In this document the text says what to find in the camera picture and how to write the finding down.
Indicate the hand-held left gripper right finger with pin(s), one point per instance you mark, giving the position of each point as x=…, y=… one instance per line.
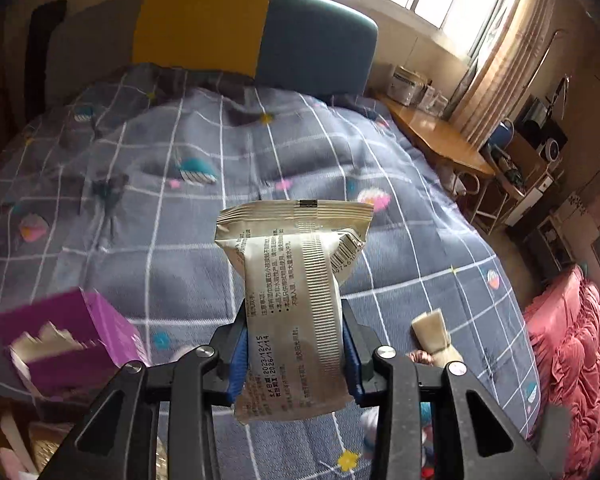
x=354, y=360

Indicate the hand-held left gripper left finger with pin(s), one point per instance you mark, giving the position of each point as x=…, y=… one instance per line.
x=237, y=355

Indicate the beige snack packet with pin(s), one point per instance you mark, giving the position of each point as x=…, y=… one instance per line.
x=290, y=310

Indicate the cream sock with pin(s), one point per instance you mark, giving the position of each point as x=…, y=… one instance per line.
x=435, y=335

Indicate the brown hair scrunchie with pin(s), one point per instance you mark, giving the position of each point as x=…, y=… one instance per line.
x=420, y=357

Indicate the grey checked printed blanket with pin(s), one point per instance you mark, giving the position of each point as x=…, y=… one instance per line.
x=180, y=240

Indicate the purple cardboard box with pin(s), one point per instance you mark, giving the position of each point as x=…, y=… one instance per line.
x=95, y=330

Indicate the gold ornate tissue box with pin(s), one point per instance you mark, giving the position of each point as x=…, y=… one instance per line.
x=50, y=452

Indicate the pink ruffled blanket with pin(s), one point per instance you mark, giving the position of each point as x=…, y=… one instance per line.
x=580, y=360

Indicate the wooden bedside table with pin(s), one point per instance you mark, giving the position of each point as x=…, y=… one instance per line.
x=445, y=140

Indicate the brown wooden board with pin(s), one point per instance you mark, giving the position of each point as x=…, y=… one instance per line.
x=522, y=160

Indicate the blue folding chair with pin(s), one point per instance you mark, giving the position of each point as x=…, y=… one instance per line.
x=500, y=132

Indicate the white milk powder can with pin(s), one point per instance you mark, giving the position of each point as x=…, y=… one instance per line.
x=402, y=82

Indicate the small white fan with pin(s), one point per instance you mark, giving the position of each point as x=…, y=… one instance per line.
x=554, y=150

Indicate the black electronic device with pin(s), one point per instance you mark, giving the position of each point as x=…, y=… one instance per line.
x=535, y=125

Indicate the grey yellow blue headboard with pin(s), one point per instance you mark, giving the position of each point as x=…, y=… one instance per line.
x=200, y=25

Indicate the pink patterned curtain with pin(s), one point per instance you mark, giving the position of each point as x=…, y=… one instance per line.
x=510, y=60

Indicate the black rolled mat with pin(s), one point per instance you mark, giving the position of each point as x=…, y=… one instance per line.
x=42, y=60

